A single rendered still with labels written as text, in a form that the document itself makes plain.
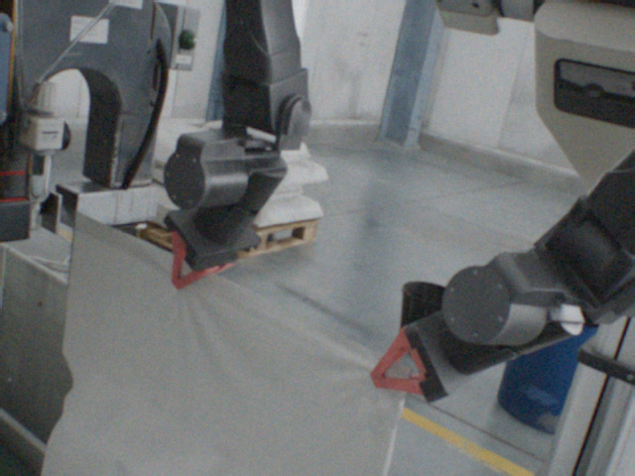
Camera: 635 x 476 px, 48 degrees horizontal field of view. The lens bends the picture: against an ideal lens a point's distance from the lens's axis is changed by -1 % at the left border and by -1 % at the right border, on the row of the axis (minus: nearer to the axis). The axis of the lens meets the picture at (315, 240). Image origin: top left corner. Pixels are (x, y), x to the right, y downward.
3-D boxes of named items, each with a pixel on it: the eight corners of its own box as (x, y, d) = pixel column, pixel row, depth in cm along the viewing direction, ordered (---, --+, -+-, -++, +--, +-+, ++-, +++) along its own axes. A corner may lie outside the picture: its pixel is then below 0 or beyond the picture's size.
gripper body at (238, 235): (158, 222, 77) (190, 173, 73) (223, 212, 85) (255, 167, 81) (191, 268, 75) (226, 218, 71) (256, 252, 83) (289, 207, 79)
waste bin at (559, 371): (617, 416, 307) (667, 275, 288) (581, 459, 266) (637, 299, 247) (513, 369, 333) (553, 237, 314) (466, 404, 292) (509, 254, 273)
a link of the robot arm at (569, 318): (601, 330, 58) (576, 266, 60) (565, 327, 53) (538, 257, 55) (528, 359, 62) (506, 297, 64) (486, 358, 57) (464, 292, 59)
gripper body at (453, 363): (397, 331, 61) (468, 298, 57) (450, 306, 69) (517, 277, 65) (430, 403, 60) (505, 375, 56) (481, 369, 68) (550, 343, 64)
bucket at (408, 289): (461, 347, 345) (475, 297, 338) (434, 364, 322) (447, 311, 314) (409, 324, 361) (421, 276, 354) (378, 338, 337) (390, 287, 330)
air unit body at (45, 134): (63, 211, 89) (75, 86, 85) (30, 215, 85) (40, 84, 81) (43, 200, 92) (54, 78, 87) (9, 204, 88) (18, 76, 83)
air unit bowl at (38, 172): (54, 202, 88) (58, 154, 86) (32, 205, 86) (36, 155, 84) (40, 195, 90) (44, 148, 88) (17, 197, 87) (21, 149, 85)
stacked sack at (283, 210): (325, 223, 465) (330, 200, 460) (258, 236, 412) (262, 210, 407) (275, 203, 487) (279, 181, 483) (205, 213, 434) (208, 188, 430)
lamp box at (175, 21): (192, 71, 107) (201, 9, 104) (170, 69, 103) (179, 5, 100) (159, 62, 111) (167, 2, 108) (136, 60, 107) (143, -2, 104)
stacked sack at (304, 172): (331, 186, 458) (336, 165, 454) (263, 195, 404) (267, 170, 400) (279, 169, 481) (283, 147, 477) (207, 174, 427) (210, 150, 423)
